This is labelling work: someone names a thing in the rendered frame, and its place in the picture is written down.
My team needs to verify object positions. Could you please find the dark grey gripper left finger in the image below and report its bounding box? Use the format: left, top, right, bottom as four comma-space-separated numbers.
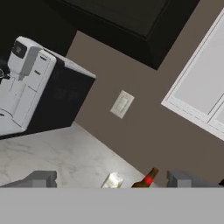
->
0, 170, 58, 188

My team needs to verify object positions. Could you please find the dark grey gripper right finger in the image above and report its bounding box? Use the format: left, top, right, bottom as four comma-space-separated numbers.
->
166, 170, 221, 188

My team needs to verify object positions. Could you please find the brown bottle with red label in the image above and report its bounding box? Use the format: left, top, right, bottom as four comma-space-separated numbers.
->
130, 166, 160, 189

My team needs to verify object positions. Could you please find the white and black coffee machine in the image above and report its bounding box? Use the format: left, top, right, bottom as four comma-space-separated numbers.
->
0, 35, 97, 141

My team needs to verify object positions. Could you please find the white framed window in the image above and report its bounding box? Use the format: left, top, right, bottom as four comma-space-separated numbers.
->
160, 8, 224, 142

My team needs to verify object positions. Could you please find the white wall switch plate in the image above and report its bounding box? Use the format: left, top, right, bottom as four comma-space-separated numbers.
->
109, 89, 136, 120

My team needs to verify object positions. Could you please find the black wall cupboard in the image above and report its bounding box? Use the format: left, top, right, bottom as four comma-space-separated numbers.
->
43, 0, 201, 71

